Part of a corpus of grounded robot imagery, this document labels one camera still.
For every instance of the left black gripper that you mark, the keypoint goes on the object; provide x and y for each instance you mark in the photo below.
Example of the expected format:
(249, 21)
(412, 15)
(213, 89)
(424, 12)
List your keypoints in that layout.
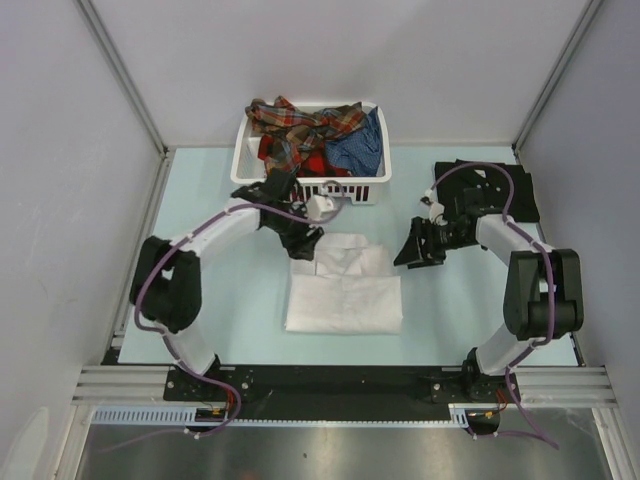
(301, 246)

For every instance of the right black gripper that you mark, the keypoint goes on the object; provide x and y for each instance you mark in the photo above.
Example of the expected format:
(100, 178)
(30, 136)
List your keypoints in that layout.
(420, 229)

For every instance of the white long sleeve shirt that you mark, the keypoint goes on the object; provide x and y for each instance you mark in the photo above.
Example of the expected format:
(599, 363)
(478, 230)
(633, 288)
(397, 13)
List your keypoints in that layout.
(350, 287)

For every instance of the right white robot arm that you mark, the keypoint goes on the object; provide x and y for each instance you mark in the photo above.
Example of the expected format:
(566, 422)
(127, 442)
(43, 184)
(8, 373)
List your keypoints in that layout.
(543, 299)

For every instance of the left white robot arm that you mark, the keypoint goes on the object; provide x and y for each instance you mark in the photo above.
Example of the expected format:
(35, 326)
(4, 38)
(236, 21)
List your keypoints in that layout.
(166, 292)

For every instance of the red black plaid shirt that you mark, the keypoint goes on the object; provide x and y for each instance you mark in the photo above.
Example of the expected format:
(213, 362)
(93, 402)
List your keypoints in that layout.
(315, 166)

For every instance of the white plastic laundry basket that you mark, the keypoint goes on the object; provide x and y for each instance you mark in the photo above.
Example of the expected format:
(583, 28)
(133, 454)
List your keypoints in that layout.
(248, 168)

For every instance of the folded black shirt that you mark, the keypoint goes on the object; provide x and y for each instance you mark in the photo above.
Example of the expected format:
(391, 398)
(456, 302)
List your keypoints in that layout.
(498, 182)

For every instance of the blue checked shirt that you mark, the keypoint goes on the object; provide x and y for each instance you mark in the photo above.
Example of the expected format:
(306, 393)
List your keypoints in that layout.
(360, 152)

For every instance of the brown plaid shirt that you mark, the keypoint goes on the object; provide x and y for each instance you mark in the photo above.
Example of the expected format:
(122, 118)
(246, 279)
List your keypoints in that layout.
(286, 130)

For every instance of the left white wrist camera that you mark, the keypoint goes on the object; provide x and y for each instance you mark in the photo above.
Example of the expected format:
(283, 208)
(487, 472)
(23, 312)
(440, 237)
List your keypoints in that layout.
(320, 208)

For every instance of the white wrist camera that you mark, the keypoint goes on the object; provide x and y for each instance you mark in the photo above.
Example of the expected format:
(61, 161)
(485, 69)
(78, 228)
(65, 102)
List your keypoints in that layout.
(320, 208)
(435, 210)

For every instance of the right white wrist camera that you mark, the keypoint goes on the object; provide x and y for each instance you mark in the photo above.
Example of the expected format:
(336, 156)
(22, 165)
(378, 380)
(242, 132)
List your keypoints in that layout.
(435, 210)

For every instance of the white slotted cable duct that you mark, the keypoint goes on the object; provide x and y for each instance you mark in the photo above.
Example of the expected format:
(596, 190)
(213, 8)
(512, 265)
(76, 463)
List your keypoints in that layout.
(202, 417)

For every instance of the aluminium frame rail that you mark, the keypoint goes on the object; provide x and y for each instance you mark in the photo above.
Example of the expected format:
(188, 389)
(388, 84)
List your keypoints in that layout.
(121, 385)

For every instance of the left aluminium corner post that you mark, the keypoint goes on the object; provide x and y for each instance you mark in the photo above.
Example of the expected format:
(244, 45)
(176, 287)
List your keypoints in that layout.
(120, 71)

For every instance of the aluminium corner post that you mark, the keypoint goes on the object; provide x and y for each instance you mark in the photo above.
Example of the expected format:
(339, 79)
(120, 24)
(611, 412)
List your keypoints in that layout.
(120, 71)
(568, 52)

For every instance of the right aluminium corner post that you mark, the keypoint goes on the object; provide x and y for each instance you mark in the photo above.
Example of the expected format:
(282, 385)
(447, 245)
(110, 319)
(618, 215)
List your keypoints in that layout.
(568, 52)

